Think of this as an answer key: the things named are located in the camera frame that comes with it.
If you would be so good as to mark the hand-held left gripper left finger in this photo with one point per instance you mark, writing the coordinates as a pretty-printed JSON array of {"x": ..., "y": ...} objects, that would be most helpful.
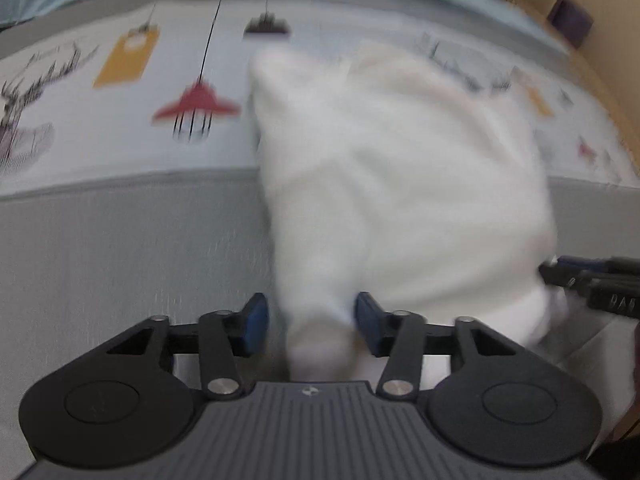
[{"x": 255, "y": 327}]

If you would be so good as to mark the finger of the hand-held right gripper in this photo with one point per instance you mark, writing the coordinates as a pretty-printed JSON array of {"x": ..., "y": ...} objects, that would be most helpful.
[
  {"x": 600, "y": 295},
  {"x": 585, "y": 261}
]

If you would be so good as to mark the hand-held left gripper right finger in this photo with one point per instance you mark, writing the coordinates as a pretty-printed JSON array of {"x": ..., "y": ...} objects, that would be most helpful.
[{"x": 370, "y": 325}]

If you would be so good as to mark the white shirt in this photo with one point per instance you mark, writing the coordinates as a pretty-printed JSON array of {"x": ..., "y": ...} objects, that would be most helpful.
[{"x": 400, "y": 185}]

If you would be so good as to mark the purple board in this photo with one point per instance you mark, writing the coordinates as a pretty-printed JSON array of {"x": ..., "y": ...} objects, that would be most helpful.
[{"x": 570, "y": 17}]

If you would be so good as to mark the deer printed bed sheet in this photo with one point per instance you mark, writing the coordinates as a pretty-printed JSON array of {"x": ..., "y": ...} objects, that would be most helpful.
[{"x": 100, "y": 135}]

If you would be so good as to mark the wooden bed side rail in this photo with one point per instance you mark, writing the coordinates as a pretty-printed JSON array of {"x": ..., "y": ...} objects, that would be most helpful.
[{"x": 600, "y": 85}]

